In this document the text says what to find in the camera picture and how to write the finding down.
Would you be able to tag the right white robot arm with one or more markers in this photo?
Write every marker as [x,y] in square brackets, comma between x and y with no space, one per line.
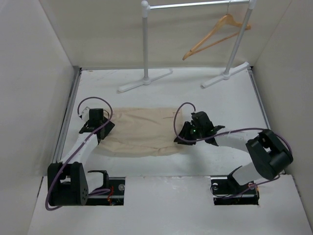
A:
[269,153]

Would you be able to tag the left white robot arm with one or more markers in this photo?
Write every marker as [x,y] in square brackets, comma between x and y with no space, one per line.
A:
[69,184]

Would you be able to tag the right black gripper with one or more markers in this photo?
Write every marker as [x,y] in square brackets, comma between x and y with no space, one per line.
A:
[184,132]

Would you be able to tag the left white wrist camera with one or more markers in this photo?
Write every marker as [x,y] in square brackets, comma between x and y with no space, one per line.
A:
[85,114]

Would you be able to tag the beige trousers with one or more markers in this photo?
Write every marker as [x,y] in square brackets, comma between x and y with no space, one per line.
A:
[141,132]

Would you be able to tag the white clothes rack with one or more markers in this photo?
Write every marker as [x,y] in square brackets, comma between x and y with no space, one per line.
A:
[227,73]

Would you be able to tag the wooden clothes hanger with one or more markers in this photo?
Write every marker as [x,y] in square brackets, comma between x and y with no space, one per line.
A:
[211,39]

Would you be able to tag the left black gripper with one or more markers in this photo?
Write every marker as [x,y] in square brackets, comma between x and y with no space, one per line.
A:
[108,127]

